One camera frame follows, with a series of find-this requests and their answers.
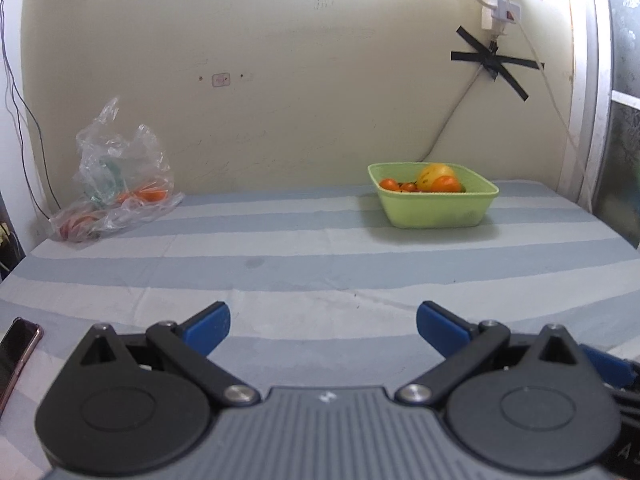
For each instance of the black tape cross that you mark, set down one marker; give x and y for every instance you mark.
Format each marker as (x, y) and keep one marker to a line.
(492, 60)

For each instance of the orange cherry tomato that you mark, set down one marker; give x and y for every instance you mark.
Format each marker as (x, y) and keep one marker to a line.
(388, 184)

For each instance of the rose gold smartphone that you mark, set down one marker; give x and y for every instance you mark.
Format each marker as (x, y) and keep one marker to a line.
(15, 360)

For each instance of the red cherry tomato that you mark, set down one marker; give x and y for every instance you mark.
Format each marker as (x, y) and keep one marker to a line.
(409, 187)

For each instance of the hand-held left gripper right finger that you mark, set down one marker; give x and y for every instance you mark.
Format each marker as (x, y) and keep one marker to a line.
(440, 327)

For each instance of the large yellow grapefruit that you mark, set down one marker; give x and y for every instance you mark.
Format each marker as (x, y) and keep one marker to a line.
(430, 172)

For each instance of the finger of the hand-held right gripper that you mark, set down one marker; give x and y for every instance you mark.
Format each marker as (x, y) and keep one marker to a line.
(607, 365)

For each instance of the clear plastic bag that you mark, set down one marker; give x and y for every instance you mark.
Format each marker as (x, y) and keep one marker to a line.
(115, 175)

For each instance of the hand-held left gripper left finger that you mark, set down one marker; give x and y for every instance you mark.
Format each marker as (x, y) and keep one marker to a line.
(207, 327)

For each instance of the mandarin orange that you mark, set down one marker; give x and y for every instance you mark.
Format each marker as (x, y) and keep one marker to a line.
(446, 185)

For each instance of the green plastic basket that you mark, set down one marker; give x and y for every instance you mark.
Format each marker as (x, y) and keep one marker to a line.
(430, 210)

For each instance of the orange fruit in bag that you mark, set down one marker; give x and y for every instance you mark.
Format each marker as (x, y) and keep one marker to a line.
(151, 194)

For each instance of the window frame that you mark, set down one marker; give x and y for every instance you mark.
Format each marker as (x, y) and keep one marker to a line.
(600, 110)

